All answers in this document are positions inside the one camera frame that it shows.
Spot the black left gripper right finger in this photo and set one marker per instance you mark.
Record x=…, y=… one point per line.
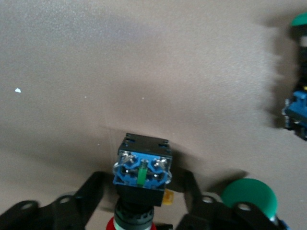
x=216, y=215

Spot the red mushroom push button switch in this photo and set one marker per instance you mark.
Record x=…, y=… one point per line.
x=141, y=172

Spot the green mushroom push button switch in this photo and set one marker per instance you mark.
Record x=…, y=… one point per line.
x=298, y=110
x=249, y=194

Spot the brown table mat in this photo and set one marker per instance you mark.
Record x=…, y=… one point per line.
x=120, y=72

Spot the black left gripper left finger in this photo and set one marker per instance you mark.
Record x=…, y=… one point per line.
x=96, y=189

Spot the tiny white speck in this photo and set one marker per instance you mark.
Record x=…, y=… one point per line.
x=17, y=90

